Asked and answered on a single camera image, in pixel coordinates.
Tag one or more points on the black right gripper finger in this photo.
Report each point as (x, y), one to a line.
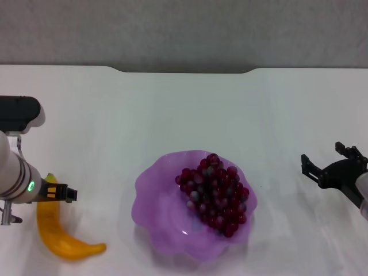
(310, 168)
(349, 151)

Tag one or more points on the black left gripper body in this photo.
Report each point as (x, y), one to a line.
(49, 192)

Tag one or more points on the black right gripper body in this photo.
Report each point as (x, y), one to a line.
(337, 175)

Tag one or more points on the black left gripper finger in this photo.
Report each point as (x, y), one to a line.
(69, 195)

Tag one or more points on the yellow banana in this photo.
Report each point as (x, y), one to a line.
(53, 230)

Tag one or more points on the dark red grape bunch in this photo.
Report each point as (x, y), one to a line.
(215, 195)

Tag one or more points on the purple wavy plastic plate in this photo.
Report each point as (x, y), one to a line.
(161, 212)

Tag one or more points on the silver left camera mount bracket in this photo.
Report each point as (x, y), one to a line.
(15, 143)

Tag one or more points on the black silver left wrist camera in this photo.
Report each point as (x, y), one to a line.
(17, 113)

